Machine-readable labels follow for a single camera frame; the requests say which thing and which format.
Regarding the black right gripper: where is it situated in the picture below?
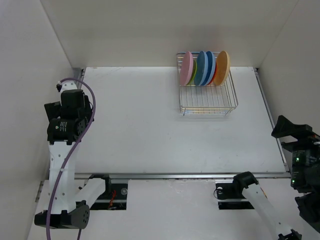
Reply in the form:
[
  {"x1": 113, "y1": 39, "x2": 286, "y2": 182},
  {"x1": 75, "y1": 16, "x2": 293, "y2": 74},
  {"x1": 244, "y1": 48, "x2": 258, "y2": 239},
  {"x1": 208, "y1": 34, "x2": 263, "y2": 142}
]
[{"x1": 272, "y1": 113, "x2": 320, "y2": 187}]

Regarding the wire dish rack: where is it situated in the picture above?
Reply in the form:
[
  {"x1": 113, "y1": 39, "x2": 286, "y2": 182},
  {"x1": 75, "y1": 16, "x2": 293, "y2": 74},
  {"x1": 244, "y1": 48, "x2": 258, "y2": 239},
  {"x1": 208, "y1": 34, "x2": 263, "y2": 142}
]
[{"x1": 176, "y1": 51, "x2": 239, "y2": 116}]

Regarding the beige plate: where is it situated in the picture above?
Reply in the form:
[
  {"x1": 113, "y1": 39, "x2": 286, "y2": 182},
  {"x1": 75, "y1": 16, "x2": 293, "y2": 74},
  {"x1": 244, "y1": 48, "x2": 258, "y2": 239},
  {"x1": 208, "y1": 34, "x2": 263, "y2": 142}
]
[{"x1": 213, "y1": 51, "x2": 230, "y2": 86}]

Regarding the orange plate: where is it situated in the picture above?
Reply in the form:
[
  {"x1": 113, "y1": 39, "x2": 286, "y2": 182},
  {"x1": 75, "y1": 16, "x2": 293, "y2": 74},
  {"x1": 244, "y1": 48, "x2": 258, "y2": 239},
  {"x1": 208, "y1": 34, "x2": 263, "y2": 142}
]
[{"x1": 208, "y1": 63, "x2": 218, "y2": 85}]

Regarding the light blue plate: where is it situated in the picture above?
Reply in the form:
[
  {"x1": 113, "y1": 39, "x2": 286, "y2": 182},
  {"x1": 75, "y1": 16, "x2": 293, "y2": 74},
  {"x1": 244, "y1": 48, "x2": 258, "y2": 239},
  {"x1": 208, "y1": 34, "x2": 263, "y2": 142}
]
[{"x1": 200, "y1": 51, "x2": 216, "y2": 86}]

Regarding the pink plate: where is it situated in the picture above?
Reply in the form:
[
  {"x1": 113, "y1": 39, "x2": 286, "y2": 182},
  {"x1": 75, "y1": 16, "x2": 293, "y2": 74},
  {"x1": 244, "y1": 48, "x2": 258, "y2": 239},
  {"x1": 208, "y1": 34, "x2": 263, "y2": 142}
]
[{"x1": 179, "y1": 51, "x2": 194, "y2": 86}]

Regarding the green plate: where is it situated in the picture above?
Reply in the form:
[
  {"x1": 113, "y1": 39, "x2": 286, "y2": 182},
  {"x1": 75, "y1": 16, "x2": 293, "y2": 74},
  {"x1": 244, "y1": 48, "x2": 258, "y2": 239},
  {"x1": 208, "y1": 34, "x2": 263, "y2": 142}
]
[{"x1": 187, "y1": 59, "x2": 198, "y2": 85}]

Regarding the dark blue plate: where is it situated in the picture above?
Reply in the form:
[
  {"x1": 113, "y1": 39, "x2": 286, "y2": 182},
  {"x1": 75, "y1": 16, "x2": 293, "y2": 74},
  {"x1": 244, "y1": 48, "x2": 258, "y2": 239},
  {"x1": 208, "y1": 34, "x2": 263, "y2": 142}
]
[{"x1": 194, "y1": 51, "x2": 209, "y2": 86}]

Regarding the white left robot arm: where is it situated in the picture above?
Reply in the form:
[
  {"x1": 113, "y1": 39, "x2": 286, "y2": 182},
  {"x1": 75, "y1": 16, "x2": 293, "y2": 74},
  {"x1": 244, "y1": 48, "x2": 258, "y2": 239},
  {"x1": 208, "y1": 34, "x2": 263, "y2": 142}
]
[{"x1": 34, "y1": 78, "x2": 112, "y2": 232}]

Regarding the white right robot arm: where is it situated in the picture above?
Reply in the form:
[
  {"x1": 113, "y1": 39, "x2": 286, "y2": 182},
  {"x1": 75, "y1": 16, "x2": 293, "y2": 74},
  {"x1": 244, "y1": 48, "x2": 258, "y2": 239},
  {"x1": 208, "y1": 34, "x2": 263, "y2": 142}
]
[{"x1": 231, "y1": 115, "x2": 320, "y2": 240}]

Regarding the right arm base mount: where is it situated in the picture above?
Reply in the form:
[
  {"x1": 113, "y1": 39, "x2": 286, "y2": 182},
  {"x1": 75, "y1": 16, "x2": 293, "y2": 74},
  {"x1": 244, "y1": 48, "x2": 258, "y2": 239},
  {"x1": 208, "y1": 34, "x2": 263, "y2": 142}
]
[{"x1": 213, "y1": 178, "x2": 270, "y2": 211}]

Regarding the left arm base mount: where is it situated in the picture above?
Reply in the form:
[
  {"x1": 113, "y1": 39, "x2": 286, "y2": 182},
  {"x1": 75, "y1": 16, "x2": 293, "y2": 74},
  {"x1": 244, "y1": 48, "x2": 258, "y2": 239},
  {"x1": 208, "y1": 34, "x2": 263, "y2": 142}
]
[{"x1": 76, "y1": 174, "x2": 129, "y2": 211}]

